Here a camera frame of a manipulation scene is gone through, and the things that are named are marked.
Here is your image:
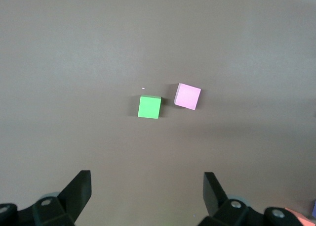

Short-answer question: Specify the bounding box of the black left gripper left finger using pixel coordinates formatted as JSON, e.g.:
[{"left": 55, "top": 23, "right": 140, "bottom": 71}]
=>
[{"left": 0, "top": 170, "right": 92, "bottom": 226}]

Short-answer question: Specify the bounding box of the salmon orange foam block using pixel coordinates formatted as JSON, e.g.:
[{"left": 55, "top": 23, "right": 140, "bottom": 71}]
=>
[{"left": 283, "top": 207, "right": 312, "bottom": 226}]

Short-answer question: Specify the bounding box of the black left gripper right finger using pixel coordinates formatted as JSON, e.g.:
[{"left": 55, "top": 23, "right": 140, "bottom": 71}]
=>
[{"left": 197, "top": 172, "right": 306, "bottom": 226}]

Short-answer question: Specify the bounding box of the green foam block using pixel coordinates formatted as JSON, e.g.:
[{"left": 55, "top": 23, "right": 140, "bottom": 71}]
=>
[{"left": 137, "top": 94, "right": 162, "bottom": 119}]

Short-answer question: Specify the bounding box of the pink foam block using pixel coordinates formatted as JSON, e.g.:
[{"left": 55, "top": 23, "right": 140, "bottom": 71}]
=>
[{"left": 174, "top": 83, "right": 202, "bottom": 111}]

